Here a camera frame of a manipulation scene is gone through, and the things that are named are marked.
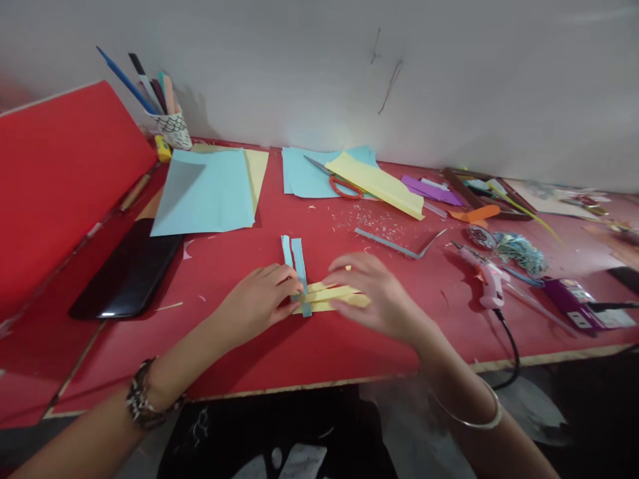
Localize person's left hand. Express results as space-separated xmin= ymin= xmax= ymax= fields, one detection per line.
xmin=218 ymin=263 xmax=306 ymax=346

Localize round patterned tape roll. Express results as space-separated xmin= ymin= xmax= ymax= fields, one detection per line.
xmin=467 ymin=223 xmax=496 ymax=249

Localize person's legs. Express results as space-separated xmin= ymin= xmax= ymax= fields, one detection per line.
xmin=157 ymin=385 xmax=398 ymax=479

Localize person's right fingers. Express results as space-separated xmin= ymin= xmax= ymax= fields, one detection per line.
xmin=324 ymin=251 xmax=385 ymax=316

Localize bundle of blue green threads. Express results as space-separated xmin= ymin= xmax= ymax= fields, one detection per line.
xmin=491 ymin=231 xmax=548 ymax=278

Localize yellow green paper strip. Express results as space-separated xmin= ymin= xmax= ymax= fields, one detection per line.
xmin=487 ymin=181 xmax=566 ymax=246

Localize bent grey blue paper strip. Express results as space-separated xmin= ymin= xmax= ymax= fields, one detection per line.
xmin=353 ymin=227 xmax=449 ymax=261

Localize purple paper pieces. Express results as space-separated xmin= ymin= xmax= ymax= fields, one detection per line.
xmin=401 ymin=174 xmax=466 ymax=207

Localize wide yellow paper strip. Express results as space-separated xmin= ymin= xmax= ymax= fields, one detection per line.
xmin=292 ymin=291 xmax=373 ymax=316

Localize red upright board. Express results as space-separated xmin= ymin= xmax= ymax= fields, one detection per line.
xmin=0 ymin=79 xmax=160 ymax=343

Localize purple box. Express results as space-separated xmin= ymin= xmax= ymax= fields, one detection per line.
xmin=542 ymin=277 xmax=598 ymax=335

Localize pile of paper scraps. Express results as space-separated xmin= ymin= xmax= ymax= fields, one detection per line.
xmin=519 ymin=177 xmax=616 ymax=222

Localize pink glue gun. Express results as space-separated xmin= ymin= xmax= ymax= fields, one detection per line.
xmin=451 ymin=241 xmax=507 ymax=311

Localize flat yellow paper sheet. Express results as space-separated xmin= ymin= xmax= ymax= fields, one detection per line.
xmin=191 ymin=143 xmax=270 ymax=222

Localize orange paper piece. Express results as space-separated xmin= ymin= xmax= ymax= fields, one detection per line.
xmin=447 ymin=204 xmax=502 ymax=227

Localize person's left thumb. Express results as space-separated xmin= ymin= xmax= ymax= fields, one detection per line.
xmin=272 ymin=264 xmax=300 ymax=286

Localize person's left fingers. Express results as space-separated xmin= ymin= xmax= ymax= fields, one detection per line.
xmin=274 ymin=281 xmax=306 ymax=324

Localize wooden handled tool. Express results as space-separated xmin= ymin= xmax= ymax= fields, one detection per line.
xmin=116 ymin=171 xmax=154 ymax=214

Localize red handled scissors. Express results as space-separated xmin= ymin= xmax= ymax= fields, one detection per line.
xmin=303 ymin=154 xmax=365 ymax=202

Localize stack of light blue sheets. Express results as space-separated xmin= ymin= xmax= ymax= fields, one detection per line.
xmin=281 ymin=144 xmax=380 ymax=201

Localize clear glue stick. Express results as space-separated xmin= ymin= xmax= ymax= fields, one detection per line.
xmin=503 ymin=281 xmax=581 ymax=339

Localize short light blue paper strip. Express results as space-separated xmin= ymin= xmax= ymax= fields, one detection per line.
xmin=280 ymin=234 xmax=296 ymax=280

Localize large light blue paper sheet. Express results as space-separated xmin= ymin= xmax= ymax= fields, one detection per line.
xmin=149 ymin=148 xmax=258 ymax=238

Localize person's right hand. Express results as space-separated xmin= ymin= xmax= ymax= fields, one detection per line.
xmin=324 ymin=251 xmax=436 ymax=351

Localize black glossy tray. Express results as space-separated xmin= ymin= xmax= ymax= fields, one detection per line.
xmin=68 ymin=218 xmax=186 ymax=322

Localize folded yellow paper sheet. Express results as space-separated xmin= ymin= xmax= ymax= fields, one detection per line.
xmin=324 ymin=151 xmax=427 ymax=222

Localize brown wooden frame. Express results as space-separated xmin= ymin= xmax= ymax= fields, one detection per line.
xmin=441 ymin=167 xmax=538 ymax=222

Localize long light blue paper strip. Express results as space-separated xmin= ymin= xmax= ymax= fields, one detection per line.
xmin=290 ymin=238 xmax=314 ymax=319

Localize narrow yellow paper strip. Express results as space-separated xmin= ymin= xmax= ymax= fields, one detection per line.
xmin=308 ymin=281 xmax=361 ymax=296

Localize black power cable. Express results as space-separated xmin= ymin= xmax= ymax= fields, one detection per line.
xmin=491 ymin=307 xmax=522 ymax=391

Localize white patterned pen cup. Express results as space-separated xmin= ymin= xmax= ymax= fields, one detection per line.
xmin=144 ymin=106 xmax=194 ymax=151

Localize bunch of pens and pencils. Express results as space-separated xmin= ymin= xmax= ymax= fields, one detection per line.
xmin=95 ymin=45 xmax=182 ymax=116

